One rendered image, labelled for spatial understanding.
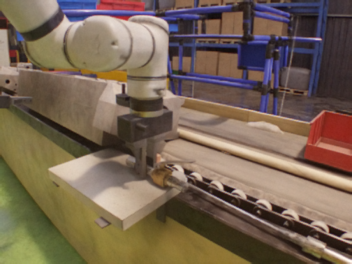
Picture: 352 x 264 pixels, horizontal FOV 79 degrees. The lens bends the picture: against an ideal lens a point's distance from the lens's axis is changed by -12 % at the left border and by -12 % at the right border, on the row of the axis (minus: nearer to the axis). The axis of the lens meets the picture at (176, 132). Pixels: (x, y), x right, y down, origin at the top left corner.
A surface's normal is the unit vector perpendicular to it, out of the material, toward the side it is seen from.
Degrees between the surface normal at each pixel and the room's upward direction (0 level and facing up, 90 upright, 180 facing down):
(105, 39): 89
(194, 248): 90
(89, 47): 91
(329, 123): 88
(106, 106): 71
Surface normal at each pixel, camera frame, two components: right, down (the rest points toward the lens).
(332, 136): -0.66, 0.18
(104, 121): -0.60, -0.11
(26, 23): 0.17, 0.82
